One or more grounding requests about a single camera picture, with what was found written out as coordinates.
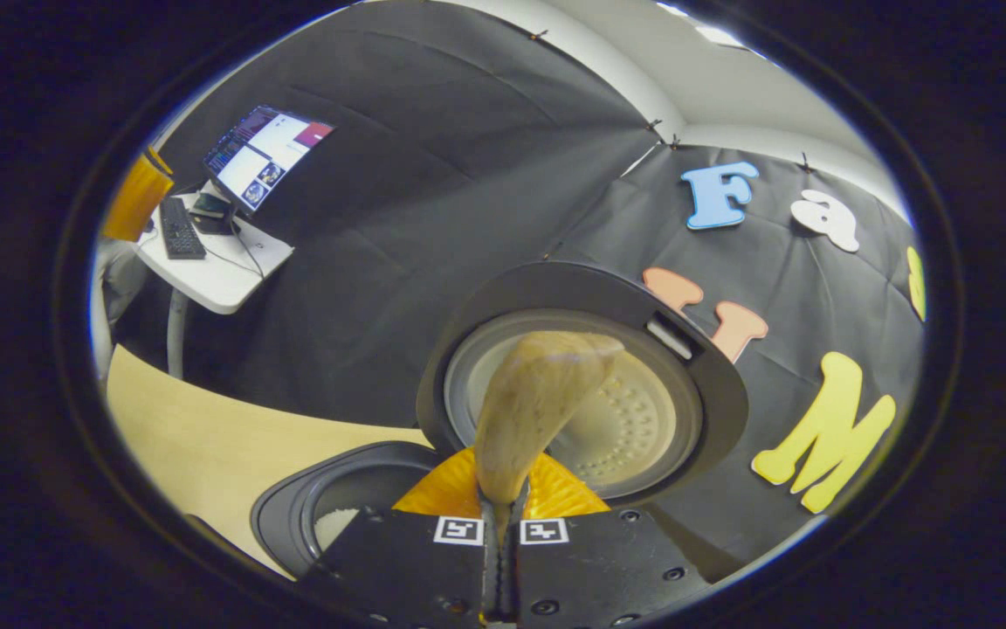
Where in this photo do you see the small white rice heap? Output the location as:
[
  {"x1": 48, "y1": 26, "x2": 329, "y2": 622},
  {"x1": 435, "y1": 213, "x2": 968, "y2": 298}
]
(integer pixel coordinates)
[{"x1": 314, "y1": 508, "x2": 360, "y2": 551}]

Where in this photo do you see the wooden spoon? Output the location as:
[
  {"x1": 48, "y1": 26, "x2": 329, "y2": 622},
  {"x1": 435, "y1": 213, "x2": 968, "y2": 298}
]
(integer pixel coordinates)
[{"x1": 474, "y1": 330, "x2": 626, "y2": 543}]

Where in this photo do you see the black steel rice cooker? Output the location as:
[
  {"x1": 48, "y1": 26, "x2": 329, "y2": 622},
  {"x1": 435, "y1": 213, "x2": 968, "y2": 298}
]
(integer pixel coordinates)
[{"x1": 250, "y1": 260, "x2": 750, "y2": 582}]

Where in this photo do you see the computer monitor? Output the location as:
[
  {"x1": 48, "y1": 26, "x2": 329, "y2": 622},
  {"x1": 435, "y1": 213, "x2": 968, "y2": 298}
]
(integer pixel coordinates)
[{"x1": 203, "y1": 105, "x2": 335, "y2": 215}]

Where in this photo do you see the ceiling light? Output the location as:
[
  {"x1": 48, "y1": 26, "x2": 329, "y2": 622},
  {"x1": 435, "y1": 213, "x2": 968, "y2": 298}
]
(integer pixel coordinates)
[{"x1": 695, "y1": 24, "x2": 747, "y2": 49}]

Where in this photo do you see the black keyboard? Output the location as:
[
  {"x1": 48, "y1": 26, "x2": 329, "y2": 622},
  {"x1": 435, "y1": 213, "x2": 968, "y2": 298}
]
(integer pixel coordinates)
[{"x1": 159, "y1": 197, "x2": 207, "y2": 260}]

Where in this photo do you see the white side desk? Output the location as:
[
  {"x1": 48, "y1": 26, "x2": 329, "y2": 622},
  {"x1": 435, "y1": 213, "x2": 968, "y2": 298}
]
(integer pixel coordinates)
[{"x1": 132, "y1": 179, "x2": 294, "y2": 381}]

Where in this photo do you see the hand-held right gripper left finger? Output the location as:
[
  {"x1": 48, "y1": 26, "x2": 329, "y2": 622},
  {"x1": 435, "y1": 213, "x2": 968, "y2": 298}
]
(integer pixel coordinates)
[{"x1": 298, "y1": 447, "x2": 501, "y2": 629}]

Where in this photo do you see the black backdrop cloth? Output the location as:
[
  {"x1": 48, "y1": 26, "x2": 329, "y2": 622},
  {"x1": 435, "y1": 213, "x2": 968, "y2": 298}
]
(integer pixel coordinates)
[{"x1": 110, "y1": 0, "x2": 927, "y2": 582}]

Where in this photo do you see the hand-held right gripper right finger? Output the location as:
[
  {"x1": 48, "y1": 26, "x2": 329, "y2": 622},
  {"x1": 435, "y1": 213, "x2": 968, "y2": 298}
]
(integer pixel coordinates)
[{"x1": 500, "y1": 450, "x2": 713, "y2": 629}]

